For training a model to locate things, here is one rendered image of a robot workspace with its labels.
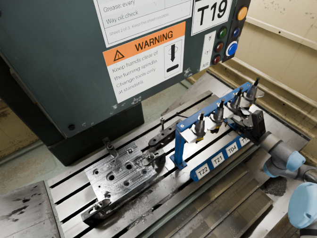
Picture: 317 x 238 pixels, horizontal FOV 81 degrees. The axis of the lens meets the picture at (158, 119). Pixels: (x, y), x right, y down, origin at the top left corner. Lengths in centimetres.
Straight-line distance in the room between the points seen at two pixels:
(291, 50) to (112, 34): 110
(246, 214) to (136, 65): 107
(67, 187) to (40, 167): 59
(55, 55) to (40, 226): 123
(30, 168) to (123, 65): 150
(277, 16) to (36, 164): 184
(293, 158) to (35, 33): 86
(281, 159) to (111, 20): 79
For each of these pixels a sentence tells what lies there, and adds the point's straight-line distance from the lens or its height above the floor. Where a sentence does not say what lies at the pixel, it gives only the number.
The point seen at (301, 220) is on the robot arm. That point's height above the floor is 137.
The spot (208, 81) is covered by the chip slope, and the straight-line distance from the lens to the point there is 167.
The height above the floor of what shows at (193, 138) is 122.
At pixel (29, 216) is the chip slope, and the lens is 147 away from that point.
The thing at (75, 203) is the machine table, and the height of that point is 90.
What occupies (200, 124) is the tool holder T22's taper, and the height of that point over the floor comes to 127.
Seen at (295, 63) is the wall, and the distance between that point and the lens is 129.
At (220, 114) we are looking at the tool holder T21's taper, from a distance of 83.
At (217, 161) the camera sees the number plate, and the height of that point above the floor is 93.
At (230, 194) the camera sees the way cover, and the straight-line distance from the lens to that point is 124.
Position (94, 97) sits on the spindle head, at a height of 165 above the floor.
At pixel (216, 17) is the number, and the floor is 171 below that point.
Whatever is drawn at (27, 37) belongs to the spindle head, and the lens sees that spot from 27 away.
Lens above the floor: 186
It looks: 50 degrees down
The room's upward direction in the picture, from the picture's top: 4 degrees counter-clockwise
